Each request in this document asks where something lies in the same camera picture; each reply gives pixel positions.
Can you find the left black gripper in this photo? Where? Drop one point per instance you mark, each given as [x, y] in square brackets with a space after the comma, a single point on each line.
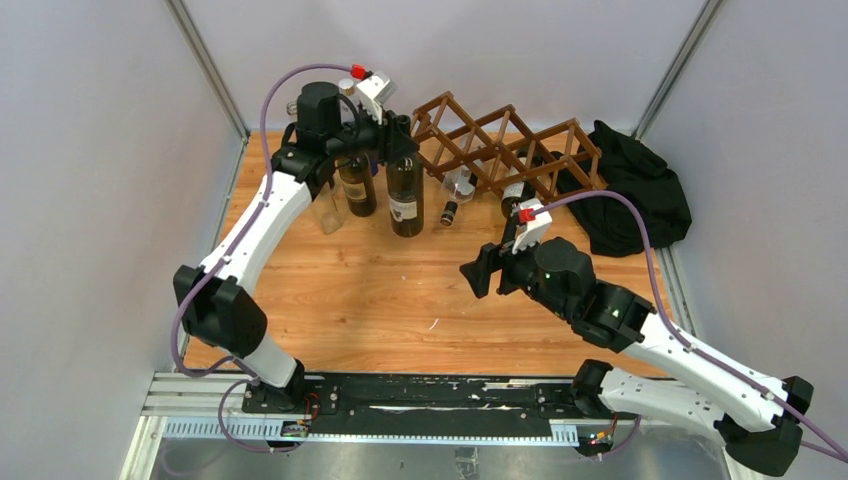
[395, 142]

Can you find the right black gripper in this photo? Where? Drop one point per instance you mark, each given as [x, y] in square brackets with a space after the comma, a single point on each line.
[491, 257]

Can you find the dark wine bottle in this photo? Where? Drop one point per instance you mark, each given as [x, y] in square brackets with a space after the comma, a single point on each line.
[405, 193]
[519, 191]

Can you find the olive green wine bottle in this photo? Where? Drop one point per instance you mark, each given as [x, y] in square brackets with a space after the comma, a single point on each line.
[357, 181]

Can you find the clear bottle black cap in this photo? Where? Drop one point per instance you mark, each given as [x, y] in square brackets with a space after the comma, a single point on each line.
[459, 185]

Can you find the blue square glass bottle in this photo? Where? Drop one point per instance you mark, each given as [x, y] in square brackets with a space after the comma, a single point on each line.
[346, 89]

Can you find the clear glass bottle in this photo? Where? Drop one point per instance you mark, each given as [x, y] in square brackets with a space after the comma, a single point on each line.
[327, 208]

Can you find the clear bottle black label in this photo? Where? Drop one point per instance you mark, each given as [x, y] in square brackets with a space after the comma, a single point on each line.
[291, 109]

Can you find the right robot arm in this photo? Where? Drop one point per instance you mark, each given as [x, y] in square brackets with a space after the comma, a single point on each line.
[752, 415]

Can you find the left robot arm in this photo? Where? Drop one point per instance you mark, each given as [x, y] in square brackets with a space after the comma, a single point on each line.
[216, 304]

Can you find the brown wooden wine rack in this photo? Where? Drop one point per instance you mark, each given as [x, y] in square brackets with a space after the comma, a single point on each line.
[501, 149]

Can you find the black cloth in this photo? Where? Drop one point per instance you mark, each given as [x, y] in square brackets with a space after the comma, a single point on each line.
[634, 171]

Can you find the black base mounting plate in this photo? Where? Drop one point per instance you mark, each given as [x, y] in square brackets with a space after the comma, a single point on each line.
[424, 406]

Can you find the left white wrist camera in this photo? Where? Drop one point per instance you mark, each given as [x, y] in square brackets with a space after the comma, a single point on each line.
[373, 92]

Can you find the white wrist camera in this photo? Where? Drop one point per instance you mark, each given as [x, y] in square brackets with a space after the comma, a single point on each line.
[373, 92]
[533, 223]

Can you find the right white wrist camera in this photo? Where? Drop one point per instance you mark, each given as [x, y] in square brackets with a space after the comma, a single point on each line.
[533, 223]

